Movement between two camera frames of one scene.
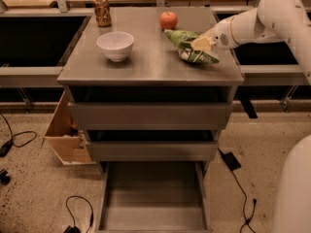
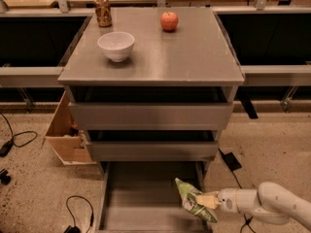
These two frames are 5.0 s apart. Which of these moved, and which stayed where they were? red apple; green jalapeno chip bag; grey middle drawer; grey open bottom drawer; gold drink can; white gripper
Moved: green jalapeno chip bag; white gripper
Stayed: grey middle drawer; red apple; gold drink can; grey open bottom drawer
